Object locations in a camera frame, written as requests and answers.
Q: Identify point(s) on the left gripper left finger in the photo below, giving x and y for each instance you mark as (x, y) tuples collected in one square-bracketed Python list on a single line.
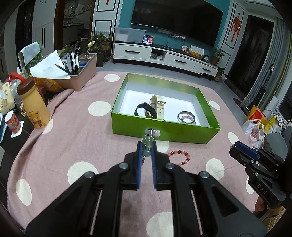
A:
[(127, 174)]

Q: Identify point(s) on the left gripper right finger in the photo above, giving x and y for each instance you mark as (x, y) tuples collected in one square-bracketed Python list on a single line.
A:
[(166, 175)]

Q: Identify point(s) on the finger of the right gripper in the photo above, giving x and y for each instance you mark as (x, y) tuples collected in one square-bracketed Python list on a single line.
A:
[(242, 158), (248, 151)]

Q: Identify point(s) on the black strap wristwatch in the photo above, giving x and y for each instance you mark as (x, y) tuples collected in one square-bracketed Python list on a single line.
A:
[(150, 112)]

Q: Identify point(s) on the silver bangle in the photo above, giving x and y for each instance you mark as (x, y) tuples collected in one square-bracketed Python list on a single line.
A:
[(186, 117)]

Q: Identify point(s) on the right hand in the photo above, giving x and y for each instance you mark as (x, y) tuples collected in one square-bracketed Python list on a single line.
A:
[(260, 206)]

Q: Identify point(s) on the white plastic shopping bag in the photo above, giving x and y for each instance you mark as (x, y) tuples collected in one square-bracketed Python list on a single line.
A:
[(254, 132)]

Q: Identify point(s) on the yellow paper bag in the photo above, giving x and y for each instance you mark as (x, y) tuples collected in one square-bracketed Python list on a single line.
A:
[(270, 125)]

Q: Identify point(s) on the pink polka dot blanket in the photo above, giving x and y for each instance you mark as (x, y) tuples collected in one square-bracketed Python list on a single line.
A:
[(79, 138)]

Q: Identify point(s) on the green cardboard box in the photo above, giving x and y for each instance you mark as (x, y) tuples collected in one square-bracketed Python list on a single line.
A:
[(137, 89)]

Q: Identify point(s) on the potted green plant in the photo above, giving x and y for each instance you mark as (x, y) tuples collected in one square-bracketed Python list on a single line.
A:
[(217, 54)]

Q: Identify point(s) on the yellow bear bottle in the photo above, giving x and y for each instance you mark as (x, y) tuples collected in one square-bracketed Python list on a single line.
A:
[(32, 101)]

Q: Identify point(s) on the pink storage bin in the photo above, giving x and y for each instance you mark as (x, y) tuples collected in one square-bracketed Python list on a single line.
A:
[(86, 72)]

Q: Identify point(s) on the white tv cabinet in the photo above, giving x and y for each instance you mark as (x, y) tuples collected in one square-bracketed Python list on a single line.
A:
[(160, 56)]

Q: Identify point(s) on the red white small can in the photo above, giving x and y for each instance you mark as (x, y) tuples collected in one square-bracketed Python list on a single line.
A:
[(12, 122)]

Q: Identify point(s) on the white paper sheet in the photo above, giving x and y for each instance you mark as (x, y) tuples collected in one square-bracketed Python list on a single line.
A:
[(50, 68)]

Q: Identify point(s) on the clear plastic storage box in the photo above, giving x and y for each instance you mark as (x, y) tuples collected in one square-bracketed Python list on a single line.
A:
[(129, 35)]

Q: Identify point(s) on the black television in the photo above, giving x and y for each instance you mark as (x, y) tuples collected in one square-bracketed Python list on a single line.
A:
[(198, 20)]

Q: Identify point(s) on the cream strap wristwatch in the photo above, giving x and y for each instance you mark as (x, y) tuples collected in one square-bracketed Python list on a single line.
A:
[(158, 104)]

